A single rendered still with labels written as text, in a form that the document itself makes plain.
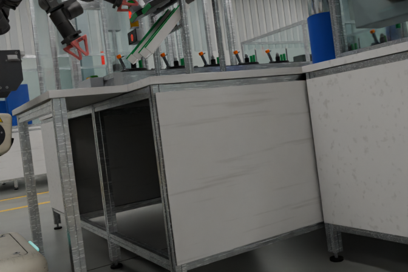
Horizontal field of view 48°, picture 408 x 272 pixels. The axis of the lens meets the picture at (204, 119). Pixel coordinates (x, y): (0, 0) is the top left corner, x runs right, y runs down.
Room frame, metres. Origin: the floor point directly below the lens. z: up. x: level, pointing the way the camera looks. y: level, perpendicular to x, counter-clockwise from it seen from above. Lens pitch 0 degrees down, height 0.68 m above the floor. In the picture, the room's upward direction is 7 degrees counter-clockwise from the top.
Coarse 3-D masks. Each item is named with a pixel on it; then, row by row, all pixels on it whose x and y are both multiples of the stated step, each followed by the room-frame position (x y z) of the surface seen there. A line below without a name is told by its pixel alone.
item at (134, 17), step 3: (141, 9) 2.10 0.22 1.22; (156, 9) 2.22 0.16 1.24; (135, 12) 2.08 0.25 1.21; (138, 12) 2.09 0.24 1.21; (141, 12) 2.10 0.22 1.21; (150, 12) 2.20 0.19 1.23; (132, 15) 2.13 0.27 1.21; (135, 15) 2.10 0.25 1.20; (138, 15) 2.09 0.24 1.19; (141, 15) 2.13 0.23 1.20; (144, 15) 2.19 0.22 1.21; (132, 18) 2.16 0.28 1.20; (135, 18) 2.12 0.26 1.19; (138, 18) 2.17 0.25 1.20; (132, 21) 2.18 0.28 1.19
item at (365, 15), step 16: (336, 0) 1.95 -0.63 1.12; (352, 0) 1.88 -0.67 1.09; (368, 0) 1.82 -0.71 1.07; (384, 0) 1.75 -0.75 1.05; (400, 0) 1.70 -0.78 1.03; (352, 16) 1.89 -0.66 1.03; (368, 16) 1.83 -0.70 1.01; (384, 16) 1.76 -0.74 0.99; (400, 16) 1.70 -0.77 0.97; (352, 32) 1.90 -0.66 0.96; (368, 32) 1.83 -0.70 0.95; (384, 32) 1.77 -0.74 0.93; (400, 32) 1.71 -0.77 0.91; (352, 48) 1.91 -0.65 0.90
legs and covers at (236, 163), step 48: (144, 96) 1.73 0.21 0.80; (192, 96) 1.73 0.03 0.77; (240, 96) 1.84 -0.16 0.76; (288, 96) 1.97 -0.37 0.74; (96, 144) 2.30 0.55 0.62; (144, 144) 3.22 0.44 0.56; (192, 144) 1.71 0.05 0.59; (240, 144) 1.82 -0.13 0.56; (288, 144) 1.95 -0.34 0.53; (96, 192) 3.02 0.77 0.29; (144, 192) 3.20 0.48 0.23; (192, 192) 1.70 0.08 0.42; (240, 192) 1.81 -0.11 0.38; (288, 192) 1.93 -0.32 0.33; (192, 240) 1.69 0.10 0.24; (240, 240) 1.80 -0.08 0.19
